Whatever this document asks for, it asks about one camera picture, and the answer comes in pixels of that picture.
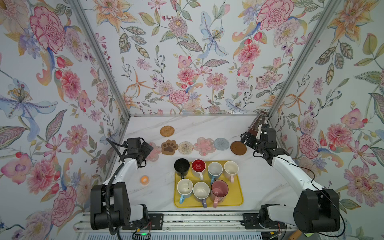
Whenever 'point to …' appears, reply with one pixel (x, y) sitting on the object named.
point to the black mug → (181, 166)
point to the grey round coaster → (221, 143)
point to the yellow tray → (192, 192)
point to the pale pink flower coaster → (154, 156)
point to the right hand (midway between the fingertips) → (246, 137)
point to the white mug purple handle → (201, 190)
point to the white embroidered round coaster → (185, 148)
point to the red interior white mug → (198, 166)
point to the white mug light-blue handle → (185, 187)
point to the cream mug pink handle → (231, 168)
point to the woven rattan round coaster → (167, 131)
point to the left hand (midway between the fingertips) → (149, 149)
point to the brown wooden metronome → (259, 120)
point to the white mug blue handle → (214, 170)
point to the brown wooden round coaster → (238, 148)
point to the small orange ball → (144, 180)
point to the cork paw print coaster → (169, 147)
